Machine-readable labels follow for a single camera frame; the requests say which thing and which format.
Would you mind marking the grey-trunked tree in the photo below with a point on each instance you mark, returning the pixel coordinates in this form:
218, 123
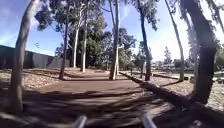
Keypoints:
115, 50

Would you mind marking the wood of dark green trees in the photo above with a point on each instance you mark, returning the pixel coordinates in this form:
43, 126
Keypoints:
96, 50

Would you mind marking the brown paved path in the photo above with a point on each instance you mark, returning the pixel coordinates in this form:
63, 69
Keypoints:
100, 86

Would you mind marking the pale-trunked tree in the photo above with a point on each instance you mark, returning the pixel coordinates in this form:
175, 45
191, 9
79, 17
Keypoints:
18, 66
75, 46
84, 50

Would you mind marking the dark wooden kerb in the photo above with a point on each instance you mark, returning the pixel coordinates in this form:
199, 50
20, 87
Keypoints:
160, 90

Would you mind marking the robot's own part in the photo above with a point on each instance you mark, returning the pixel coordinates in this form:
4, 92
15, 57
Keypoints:
80, 122
148, 122

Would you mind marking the thin leaning tree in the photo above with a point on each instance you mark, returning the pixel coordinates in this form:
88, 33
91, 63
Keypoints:
180, 56

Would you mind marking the brown mulch ground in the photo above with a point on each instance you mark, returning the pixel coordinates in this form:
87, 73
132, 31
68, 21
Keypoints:
186, 87
33, 80

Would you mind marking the thick dark-trunked tree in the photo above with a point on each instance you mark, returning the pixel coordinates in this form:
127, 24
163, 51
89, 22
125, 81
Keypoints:
205, 66

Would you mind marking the dark grey wall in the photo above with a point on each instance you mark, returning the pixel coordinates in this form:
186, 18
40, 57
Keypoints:
33, 60

